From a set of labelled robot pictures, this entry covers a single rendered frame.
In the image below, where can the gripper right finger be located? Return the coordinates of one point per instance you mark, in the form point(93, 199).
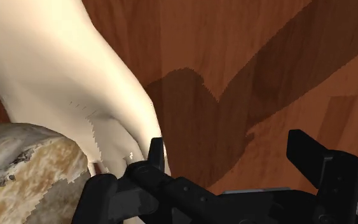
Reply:
point(336, 173)

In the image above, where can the cream smooth curved object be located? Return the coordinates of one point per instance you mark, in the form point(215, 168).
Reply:
point(57, 68)

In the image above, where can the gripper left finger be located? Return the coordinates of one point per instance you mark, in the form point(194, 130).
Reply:
point(154, 183)

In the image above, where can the grey brown mottled round object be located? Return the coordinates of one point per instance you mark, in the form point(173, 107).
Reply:
point(26, 173)

